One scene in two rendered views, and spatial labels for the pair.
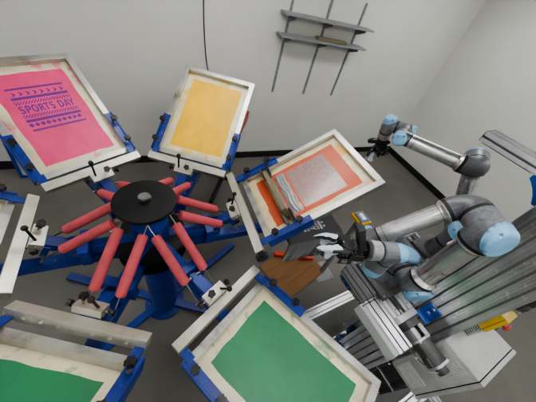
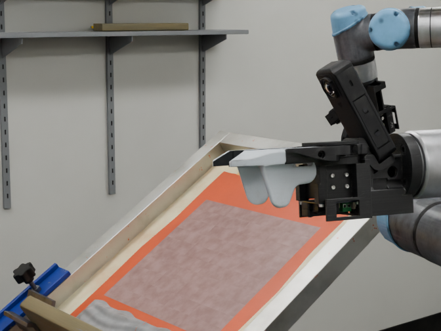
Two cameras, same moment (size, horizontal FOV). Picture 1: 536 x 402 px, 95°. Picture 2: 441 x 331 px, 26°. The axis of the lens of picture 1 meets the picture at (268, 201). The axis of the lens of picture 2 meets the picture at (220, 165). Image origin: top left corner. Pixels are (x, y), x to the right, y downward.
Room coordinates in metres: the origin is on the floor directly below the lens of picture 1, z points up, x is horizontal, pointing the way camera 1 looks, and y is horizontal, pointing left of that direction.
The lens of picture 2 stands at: (-0.39, -0.12, 1.82)
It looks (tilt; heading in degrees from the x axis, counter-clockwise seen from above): 9 degrees down; 355
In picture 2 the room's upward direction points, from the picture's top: straight up
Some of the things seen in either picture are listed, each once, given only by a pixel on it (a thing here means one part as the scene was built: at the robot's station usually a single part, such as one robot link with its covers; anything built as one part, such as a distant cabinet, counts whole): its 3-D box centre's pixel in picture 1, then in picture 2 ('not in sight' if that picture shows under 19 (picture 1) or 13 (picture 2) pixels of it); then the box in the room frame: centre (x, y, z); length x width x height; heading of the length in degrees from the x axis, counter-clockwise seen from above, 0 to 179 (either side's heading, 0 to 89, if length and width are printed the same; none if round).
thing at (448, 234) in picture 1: (455, 234); not in sight; (1.15, -1.12, 1.42); 0.13 x 0.12 x 0.14; 156
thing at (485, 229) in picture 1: (445, 261); not in sight; (0.70, -0.76, 1.63); 0.15 x 0.12 x 0.55; 14
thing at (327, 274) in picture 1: (338, 248); not in sight; (1.58, -0.81, 0.48); 0.22 x 0.22 x 0.96; 33
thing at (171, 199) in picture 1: (157, 262); not in sight; (0.79, 0.61, 0.68); 0.40 x 0.40 x 1.35
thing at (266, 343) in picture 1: (266, 344); not in sight; (0.38, -0.20, 1.05); 1.08 x 0.61 x 0.23; 63
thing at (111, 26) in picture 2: (331, 40); (140, 26); (3.57, -0.15, 1.77); 0.41 x 0.10 x 0.03; 119
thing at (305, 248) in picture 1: (307, 246); not in sight; (1.24, -0.42, 0.77); 0.46 x 0.09 x 0.36; 123
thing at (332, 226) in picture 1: (305, 215); not in sight; (1.40, -0.32, 0.95); 0.48 x 0.44 x 0.01; 123
